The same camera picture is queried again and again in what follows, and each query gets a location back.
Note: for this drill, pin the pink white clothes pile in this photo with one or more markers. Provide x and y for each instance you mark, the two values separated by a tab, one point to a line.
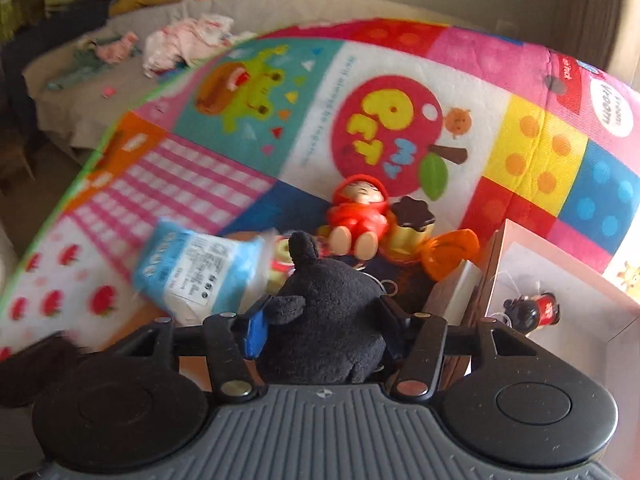
185	42

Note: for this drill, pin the blue tissue packet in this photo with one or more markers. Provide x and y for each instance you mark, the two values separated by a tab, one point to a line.
200	270

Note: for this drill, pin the yellow pudding toy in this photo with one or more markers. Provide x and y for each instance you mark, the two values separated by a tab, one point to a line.
400	240

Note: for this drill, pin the small pink garment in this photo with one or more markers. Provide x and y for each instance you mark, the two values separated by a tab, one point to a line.
117	47

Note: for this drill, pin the brown curtain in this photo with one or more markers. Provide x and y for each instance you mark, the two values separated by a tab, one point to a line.
600	10

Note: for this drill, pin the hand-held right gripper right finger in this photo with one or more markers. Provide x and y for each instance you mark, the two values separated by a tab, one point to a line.
400	317

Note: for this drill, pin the small black red figurine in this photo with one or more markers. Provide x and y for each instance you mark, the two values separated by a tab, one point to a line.
540	310

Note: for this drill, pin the green cloth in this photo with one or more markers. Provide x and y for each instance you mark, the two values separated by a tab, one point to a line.
82	67

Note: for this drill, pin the orange candy-shaped toy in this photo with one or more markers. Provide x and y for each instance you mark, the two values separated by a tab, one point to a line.
445	255

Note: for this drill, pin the pink cardboard box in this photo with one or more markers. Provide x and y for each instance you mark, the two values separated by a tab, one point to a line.
575	270

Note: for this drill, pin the grey sofa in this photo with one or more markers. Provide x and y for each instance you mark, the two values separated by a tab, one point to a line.
70	105

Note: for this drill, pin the black plush toy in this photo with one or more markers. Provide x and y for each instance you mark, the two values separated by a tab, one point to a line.
325	310

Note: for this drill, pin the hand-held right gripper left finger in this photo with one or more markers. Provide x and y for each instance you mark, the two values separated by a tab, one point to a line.
255	332

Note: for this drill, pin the colourful printed play mat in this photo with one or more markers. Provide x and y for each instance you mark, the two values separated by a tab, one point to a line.
350	85

